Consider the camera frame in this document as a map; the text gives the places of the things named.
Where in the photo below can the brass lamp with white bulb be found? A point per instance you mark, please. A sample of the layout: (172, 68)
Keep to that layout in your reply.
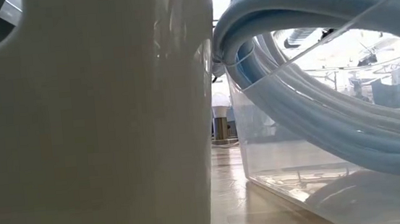
(220, 126)

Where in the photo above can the clear plastic box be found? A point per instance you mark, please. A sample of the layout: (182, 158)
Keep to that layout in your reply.
(284, 162)

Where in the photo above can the white plastic bin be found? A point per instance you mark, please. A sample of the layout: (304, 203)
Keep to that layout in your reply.
(97, 135)

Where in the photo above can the dark ceiling fixture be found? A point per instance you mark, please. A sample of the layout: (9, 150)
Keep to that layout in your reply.
(367, 60)

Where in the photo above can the dark computer monitor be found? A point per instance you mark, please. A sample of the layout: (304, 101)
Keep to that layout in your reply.
(391, 94)

